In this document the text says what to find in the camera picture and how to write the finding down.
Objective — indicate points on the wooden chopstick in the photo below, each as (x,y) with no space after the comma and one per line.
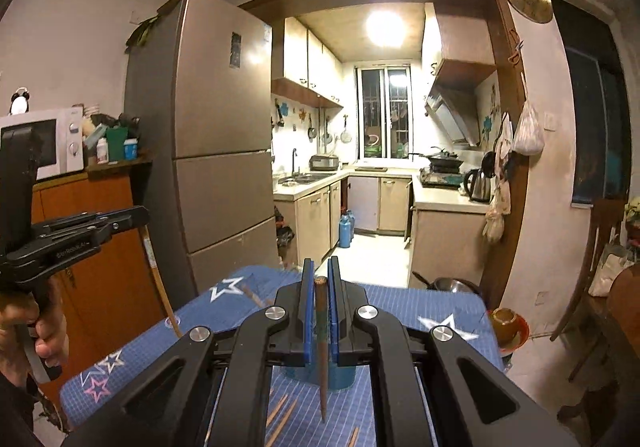
(353,437)
(275,433)
(276,409)

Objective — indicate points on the blue gas cylinder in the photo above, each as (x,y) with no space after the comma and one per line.
(346,229)

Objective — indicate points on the orange bowl on floor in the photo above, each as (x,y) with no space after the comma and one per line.
(510,329)

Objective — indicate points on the kitchen window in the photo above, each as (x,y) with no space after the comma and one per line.
(385,118)

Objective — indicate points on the penguin figurine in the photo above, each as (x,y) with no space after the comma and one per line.
(19,102)

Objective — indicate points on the black wok on stove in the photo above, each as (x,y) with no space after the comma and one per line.
(442,161)

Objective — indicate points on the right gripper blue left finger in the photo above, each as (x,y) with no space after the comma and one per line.
(307,301)

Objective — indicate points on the white hanging plastic bag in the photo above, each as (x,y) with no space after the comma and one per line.
(528,139)

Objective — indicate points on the stainless electric kettle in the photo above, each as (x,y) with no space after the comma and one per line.
(477,186)

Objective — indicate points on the wooden dining chair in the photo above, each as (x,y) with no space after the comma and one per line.
(606,221)

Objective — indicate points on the white microwave oven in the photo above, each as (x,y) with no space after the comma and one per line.
(60,131)

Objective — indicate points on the person's left hand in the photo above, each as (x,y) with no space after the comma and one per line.
(50,341)

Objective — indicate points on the green box on cabinet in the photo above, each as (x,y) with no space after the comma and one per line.
(116,138)

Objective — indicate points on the metal pot on floor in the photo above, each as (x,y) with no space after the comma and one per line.
(453,285)

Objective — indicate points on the orange wooden cabinet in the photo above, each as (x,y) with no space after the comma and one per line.
(110,298)

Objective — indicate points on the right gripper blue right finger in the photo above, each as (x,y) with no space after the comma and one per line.
(334,307)

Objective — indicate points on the dark brown chopstick green band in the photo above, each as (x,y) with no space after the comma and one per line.
(322,331)

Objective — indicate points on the bronze three-door refrigerator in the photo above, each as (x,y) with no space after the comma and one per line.
(200,86)

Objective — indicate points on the kitchen range hood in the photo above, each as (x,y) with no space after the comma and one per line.
(464,102)

